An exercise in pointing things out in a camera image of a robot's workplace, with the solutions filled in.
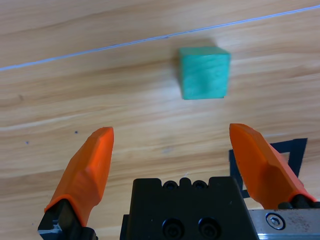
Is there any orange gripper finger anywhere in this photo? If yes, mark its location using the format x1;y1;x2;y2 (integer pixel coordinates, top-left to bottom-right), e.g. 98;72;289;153
37;126;115;240
229;123;320;210

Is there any black tape square outline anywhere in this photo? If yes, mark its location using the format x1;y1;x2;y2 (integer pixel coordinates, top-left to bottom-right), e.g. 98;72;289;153
228;137;308;198

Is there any green wooden block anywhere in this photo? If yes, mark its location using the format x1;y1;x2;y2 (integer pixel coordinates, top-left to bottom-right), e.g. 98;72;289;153
177;46;232;101

